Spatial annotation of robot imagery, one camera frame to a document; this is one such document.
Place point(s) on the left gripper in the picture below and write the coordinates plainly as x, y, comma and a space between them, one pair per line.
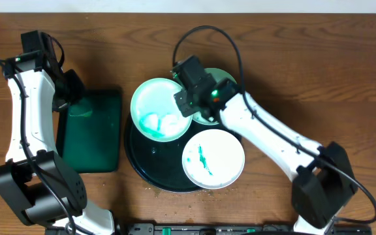
69, 90

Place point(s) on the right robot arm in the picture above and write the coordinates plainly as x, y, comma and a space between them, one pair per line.
321, 176

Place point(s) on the black rectangular water tray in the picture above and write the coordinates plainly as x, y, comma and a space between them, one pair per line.
88, 134

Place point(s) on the white plate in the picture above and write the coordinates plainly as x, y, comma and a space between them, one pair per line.
218, 75
213, 159
155, 113

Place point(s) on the round black tray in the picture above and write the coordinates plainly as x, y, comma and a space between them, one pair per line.
160, 163

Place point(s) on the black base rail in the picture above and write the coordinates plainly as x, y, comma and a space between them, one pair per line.
150, 229

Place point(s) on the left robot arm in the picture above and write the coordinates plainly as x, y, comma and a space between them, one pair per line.
35, 182

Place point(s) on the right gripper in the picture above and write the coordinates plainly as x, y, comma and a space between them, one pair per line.
183, 107

